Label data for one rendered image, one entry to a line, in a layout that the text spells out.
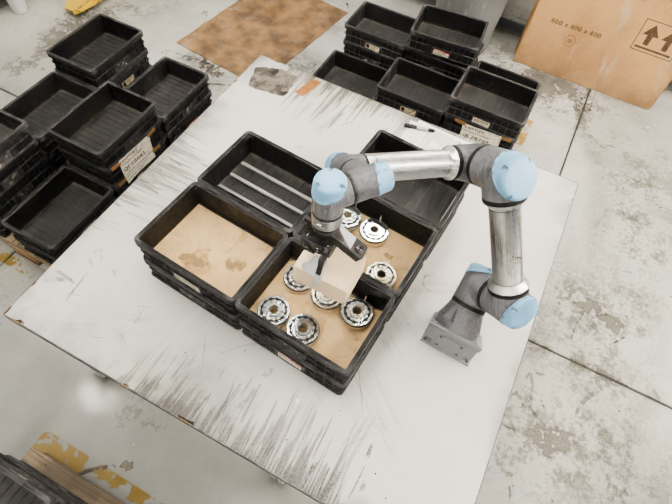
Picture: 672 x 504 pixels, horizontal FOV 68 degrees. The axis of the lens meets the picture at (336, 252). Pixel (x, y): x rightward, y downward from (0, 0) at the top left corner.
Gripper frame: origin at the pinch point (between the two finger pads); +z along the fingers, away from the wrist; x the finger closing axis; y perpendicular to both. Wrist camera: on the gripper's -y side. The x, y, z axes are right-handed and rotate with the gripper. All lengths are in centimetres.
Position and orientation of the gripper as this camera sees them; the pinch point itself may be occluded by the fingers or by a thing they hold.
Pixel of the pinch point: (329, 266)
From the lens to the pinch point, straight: 135.7
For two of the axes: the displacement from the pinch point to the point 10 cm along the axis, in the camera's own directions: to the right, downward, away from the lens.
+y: -8.9, -4.2, 1.9
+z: -0.7, 5.3, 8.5
